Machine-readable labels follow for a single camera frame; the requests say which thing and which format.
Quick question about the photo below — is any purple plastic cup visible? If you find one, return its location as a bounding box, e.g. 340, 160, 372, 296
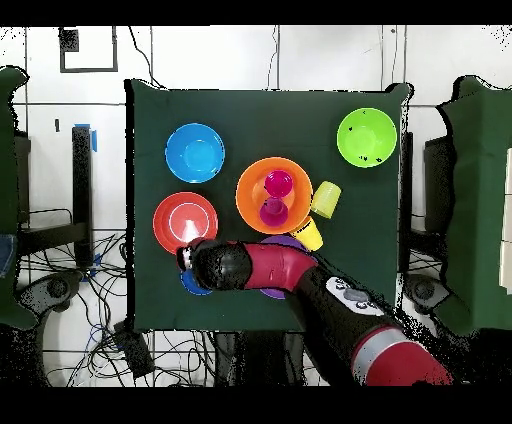
258, 197, 290, 228

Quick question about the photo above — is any large orange plastic bowl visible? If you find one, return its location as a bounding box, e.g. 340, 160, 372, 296
235, 156, 314, 236

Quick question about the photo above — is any pink plastic cup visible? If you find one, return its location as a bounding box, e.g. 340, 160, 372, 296
263, 169, 294, 199

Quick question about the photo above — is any purple plastic bowl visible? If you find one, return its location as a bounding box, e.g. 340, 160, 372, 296
258, 234, 318, 300

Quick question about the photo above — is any yellow plastic cup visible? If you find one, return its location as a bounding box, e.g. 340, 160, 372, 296
290, 215, 324, 253

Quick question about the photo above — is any pale yellow ribbed cup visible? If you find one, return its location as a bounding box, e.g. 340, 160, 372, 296
310, 180, 342, 220

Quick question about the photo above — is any light blue plastic bowl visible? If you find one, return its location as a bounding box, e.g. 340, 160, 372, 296
164, 122, 226, 184

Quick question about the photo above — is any red plastic bowl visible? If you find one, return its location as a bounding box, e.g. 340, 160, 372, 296
152, 191, 220, 256

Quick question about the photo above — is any dark green table cloth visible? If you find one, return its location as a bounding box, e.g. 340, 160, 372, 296
124, 78, 413, 335

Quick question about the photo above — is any small dark blue bowl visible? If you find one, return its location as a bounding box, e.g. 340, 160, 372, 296
179, 269, 213, 297

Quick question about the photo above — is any green plastic bowl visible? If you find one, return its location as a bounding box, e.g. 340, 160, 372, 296
336, 107, 398, 169

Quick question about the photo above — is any black metal stand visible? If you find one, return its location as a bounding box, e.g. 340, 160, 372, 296
15, 124, 95, 269

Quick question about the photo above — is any black power box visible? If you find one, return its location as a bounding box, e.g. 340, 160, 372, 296
113, 321, 155, 379

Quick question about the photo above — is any neighbouring green covered table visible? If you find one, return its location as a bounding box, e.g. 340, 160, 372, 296
433, 75, 512, 337
0, 65, 39, 331

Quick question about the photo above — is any white box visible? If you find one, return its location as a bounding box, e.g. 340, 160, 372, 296
498, 147, 512, 295

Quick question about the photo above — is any person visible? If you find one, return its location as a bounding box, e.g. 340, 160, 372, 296
0, 233, 18, 279

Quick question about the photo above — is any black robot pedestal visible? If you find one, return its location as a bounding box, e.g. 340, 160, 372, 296
215, 331, 307, 387

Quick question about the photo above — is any thin black floor cable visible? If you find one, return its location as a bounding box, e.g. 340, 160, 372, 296
266, 26, 280, 90
127, 26, 166, 90

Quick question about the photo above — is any black square floor frame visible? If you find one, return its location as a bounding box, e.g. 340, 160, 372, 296
58, 26, 120, 74

